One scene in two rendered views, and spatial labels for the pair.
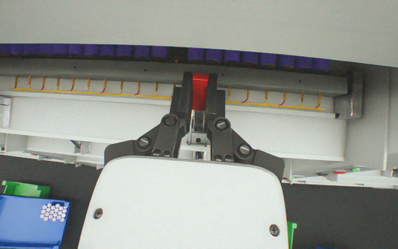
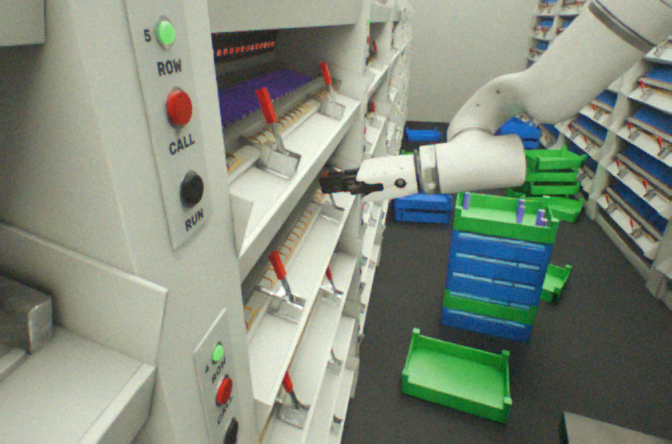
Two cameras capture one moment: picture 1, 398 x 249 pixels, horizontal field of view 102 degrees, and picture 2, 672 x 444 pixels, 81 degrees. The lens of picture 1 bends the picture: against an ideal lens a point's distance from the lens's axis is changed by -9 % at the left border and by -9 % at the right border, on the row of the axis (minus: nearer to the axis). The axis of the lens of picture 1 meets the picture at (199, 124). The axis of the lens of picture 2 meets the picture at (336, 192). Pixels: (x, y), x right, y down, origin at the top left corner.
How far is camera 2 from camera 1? 0.67 m
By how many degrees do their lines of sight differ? 66
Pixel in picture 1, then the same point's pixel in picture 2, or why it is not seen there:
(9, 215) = not seen: outside the picture
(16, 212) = not seen: outside the picture
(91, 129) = (320, 257)
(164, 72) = (301, 205)
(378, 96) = (335, 159)
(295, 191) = (376, 331)
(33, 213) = not seen: outside the picture
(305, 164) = (355, 220)
